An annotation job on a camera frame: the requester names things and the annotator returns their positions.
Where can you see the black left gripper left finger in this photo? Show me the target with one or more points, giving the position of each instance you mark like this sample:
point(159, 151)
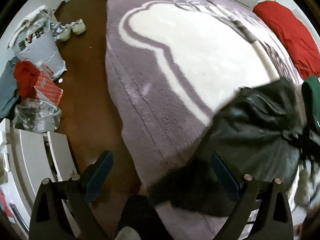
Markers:
point(48, 218)

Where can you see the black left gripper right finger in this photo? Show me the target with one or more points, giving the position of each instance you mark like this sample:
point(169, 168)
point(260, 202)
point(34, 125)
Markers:
point(261, 204)

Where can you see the black leather jacket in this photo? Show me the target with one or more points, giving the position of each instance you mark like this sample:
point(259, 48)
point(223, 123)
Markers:
point(258, 133)

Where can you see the white drawer cabinet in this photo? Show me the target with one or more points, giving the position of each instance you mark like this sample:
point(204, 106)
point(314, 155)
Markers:
point(26, 159)

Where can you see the clear plastic bag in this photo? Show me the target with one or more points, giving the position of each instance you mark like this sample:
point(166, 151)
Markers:
point(36, 116)

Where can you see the red patterned gift box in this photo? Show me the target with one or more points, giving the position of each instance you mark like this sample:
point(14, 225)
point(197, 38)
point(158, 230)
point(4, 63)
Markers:
point(47, 90)

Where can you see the grey blue garment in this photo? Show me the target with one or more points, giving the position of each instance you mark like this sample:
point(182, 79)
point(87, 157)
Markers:
point(8, 89)

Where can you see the red cloth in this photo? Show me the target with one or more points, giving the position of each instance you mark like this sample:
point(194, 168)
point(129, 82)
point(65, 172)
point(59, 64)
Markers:
point(26, 75)

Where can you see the grey plastic package bag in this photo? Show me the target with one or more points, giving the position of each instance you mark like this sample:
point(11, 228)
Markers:
point(37, 44)

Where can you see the red pillow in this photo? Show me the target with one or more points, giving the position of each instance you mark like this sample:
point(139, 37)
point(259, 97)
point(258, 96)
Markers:
point(293, 35)

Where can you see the purple white floral blanket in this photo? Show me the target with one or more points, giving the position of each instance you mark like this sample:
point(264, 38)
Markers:
point(171, 66)

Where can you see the grey plush slippers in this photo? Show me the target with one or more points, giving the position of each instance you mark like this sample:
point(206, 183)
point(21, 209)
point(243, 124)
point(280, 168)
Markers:
point(76, 28)

